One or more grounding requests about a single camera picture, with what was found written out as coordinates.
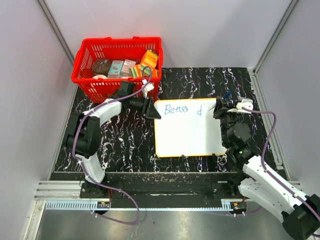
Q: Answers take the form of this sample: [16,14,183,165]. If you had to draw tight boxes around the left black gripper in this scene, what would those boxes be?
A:
[128,94,161,120]

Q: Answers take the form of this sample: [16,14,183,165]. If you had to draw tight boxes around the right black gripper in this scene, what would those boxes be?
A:
[213,96,243,146]

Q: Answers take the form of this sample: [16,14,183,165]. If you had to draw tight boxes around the blue capped whiteboard marker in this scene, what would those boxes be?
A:
[208,91,232,111]

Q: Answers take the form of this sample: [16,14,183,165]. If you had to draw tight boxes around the white whiteboard with orange frame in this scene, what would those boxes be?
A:
[154,98,227,158]

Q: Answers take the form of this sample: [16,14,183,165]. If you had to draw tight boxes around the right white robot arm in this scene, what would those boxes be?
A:
[213,96,320,240]

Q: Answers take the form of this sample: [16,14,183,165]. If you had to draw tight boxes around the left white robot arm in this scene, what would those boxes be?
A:
[62,79,161,198]

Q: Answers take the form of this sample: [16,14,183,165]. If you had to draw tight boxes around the orange juice carton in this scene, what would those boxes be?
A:
[140,49,159,70]

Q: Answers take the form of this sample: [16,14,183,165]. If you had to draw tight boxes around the pink white small box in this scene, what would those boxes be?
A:
[120,59,136,77]

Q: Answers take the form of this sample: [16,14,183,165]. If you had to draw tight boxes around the teal small box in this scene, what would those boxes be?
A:
[107,60,124,79]

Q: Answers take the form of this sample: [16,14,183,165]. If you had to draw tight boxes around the white round cup lid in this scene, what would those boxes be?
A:
[93,74,107,80]

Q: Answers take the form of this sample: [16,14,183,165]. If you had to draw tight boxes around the red plastic shopping basket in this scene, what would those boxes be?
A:
[71,36,164,103]

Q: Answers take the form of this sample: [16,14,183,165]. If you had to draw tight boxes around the brown round bread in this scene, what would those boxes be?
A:
[91,58,112,75]

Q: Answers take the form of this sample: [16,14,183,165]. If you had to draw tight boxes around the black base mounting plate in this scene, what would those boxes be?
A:
[79,171,258,209]

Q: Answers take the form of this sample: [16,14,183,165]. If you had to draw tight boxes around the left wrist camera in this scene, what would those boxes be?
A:
[141,81,154,98]

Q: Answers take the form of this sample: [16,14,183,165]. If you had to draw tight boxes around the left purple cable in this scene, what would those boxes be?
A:
[71,65,153,225]

